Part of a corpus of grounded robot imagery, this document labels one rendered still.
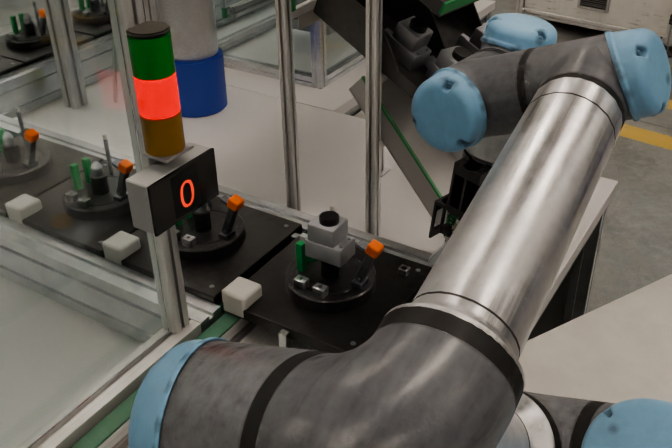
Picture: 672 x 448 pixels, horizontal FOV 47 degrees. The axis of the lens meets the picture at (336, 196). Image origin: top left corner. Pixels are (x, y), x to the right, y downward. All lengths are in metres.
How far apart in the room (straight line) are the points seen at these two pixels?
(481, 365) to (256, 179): 1.32
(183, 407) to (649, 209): 3.05
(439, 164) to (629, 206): 2.13
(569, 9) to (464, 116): 4.63
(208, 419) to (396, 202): 1.18
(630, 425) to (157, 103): 0.61
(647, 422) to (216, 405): 0.43
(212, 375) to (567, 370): 0.84
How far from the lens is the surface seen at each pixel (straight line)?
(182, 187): 1.00
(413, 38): 1.26
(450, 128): 0.72
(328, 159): 1.79
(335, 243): 1.14
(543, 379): 1.25
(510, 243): 0.51
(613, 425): 0.79
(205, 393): 0.50
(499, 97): 0.71
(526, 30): 0.81
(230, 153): 1.84
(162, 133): 0.96
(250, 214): 1.39
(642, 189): 3.58
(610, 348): 1.33
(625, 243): 3.19
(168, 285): 1.11
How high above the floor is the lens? 1.70
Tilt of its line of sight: 31 degrees down
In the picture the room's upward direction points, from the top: 1 degrees counter-clockwise
